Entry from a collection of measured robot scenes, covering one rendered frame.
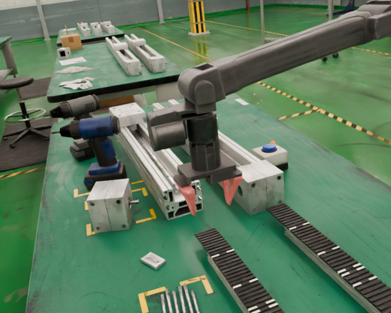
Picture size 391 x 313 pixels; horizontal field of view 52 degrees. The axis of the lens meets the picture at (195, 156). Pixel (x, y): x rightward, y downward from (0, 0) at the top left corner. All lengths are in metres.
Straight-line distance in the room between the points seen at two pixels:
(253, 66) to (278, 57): 0.05
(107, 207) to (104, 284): 0.21
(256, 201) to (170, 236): 0.23
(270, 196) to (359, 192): 0.24
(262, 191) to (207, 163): 0.29
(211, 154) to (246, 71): 0.16
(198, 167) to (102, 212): 0.35
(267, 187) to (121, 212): 0.37
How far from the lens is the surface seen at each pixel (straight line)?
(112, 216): 1.03
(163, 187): 1.02
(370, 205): 1.09
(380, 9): 0.87
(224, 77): 0.71
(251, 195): 1.00
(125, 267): 0.92
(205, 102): 0.69
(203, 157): 0.74
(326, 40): 0.81
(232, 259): 0.84
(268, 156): 1.20
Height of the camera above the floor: 1.33
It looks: 23 degrees down
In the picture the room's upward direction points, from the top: 7 degrees counter-clockwise
